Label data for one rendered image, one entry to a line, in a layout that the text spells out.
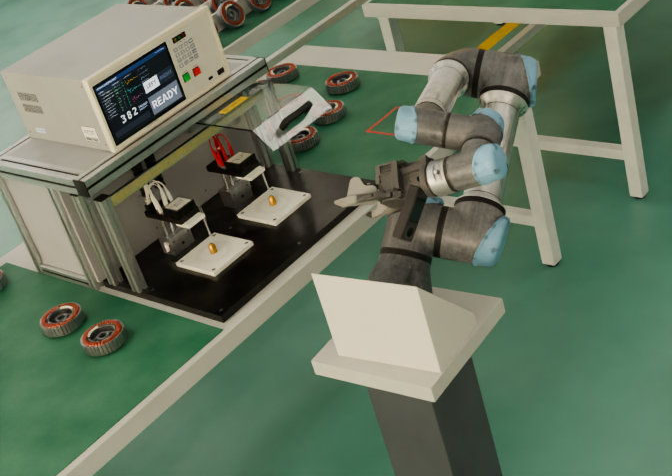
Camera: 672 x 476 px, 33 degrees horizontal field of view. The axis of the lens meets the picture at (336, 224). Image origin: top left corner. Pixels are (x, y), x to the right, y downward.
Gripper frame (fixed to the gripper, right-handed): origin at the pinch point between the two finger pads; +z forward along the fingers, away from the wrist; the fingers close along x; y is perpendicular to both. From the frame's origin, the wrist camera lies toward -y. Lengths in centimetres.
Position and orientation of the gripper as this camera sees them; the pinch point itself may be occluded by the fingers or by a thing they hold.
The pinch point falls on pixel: (352, 211)
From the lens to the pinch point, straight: 243.5
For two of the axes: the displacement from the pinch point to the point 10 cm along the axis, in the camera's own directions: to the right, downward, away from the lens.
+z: -8.2, 2.2, 5.3
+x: -5.7, -2.0, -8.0
